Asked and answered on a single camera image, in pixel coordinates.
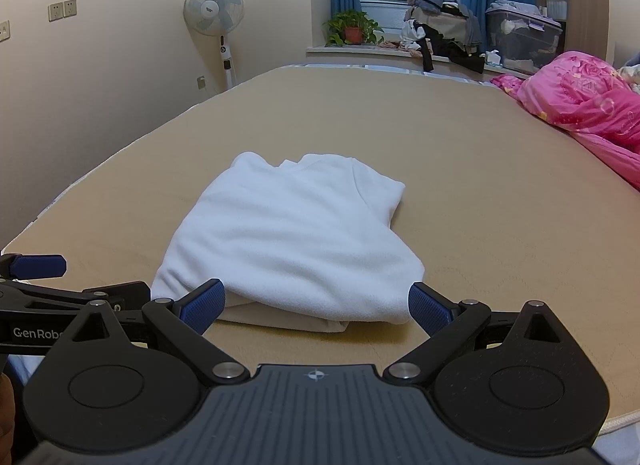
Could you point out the wooden shelf unit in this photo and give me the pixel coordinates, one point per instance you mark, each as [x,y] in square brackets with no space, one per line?
[587,0]

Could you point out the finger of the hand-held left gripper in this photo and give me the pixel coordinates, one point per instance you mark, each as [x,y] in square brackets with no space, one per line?
[120,291]
[40,265]

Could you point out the beige bed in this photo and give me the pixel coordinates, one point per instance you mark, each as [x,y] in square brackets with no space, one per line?
[475,225]

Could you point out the pile of clothes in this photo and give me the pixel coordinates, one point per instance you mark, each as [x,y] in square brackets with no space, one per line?
[445,30]

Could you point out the clear plastic storage box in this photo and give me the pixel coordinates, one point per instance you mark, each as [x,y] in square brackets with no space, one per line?
[525,37]

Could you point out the person's left forearm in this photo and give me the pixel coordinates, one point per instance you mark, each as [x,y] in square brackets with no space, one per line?
[5,410]

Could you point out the white fleece top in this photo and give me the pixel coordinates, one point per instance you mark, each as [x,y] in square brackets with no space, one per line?
[300,235]

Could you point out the white window sill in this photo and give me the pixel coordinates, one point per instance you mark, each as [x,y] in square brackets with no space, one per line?
[350,51]

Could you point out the pink floral quilt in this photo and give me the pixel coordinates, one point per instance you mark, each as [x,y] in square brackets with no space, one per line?
[585,95]

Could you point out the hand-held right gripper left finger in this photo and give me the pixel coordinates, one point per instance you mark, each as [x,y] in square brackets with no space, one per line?
[202,307]

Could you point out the white standing fan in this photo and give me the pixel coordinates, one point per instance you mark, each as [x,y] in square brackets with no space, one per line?
[215,7]

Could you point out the white plastic basket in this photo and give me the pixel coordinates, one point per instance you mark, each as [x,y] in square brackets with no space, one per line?
[556,7]

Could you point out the white wall socket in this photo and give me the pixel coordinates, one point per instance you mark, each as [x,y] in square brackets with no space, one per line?
[70,8]
[4,30]
[201,82]
[55,12]

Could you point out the potted green plant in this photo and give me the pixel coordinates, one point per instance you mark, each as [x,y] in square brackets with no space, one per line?
[352,27]

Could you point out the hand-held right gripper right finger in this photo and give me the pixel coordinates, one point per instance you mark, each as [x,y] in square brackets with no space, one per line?
[427,307]

